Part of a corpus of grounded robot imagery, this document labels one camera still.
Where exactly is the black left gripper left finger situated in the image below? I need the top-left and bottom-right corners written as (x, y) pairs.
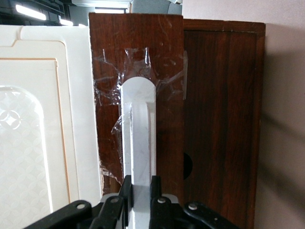
top-left (23, 175), bottom-right (133, 229)

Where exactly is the long fluorescent ceiling light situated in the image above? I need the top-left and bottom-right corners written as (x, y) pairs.
top-left (15, 4), bottom-right (47, 21)

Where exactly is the white drawer handle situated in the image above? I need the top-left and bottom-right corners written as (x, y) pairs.
top-left (120, 76), bottom-right (157, 229)

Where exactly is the clear adhesive tape patch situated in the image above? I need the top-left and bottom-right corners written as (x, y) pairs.
top-left (92, 47), bottom-right (189, 184)

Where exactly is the cream plastic storage box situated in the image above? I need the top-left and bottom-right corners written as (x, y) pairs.
top-left (0, 23), bottom-right (103, 229)

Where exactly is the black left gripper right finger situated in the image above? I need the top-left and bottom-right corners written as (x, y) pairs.
top-left (149, 175), bottom-right (240, 229)

